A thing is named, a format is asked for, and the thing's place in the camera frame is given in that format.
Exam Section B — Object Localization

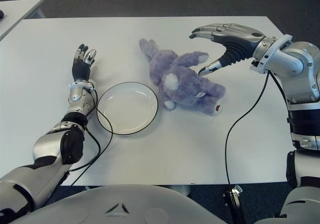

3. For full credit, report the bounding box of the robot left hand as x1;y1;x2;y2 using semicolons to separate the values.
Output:
71;43;97;81

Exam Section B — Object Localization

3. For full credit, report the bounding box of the white side table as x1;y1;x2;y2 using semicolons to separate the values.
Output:
0;0;46;41

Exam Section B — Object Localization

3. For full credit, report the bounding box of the metal table clamp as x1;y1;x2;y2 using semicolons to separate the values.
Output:
223;184;244;224

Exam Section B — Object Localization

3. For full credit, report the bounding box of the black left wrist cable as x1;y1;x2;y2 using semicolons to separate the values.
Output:
69;87;116;186

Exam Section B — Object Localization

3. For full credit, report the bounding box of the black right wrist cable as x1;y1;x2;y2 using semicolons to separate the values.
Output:
224;70;272;186

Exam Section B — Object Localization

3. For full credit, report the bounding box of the grey robot torso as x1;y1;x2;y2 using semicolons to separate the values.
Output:
13;184;222;224

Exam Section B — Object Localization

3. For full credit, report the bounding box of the purple plush bunny doll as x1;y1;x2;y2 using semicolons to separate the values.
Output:
138;38;227;116

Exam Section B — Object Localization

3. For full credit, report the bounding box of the black left elbow cable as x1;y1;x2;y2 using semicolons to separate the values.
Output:
69;128;102;172

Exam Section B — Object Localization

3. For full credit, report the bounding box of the black right forearm cable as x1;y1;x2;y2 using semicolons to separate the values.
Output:
269;72;291;103

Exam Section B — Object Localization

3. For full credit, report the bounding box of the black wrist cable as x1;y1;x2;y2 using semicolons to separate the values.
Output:
224;70;272;186
69;87;116;186

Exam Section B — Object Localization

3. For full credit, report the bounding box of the white plate black rim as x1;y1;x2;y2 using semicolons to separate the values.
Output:
96;82;159;136

